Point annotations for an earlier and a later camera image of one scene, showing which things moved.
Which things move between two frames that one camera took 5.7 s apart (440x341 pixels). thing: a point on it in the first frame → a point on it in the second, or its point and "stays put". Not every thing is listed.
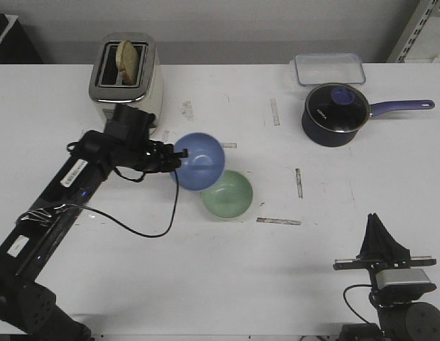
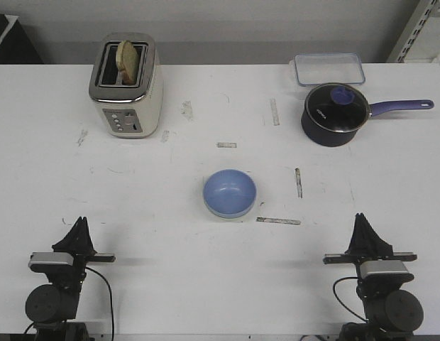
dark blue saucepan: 333,114 stays put
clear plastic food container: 317,68 stays put
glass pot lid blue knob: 338,108 stays put
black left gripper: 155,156 → 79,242
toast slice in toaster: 127,62 stays put
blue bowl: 204,167 → 230,191
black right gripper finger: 368,250 → 355,247
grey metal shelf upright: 413,31 stays put
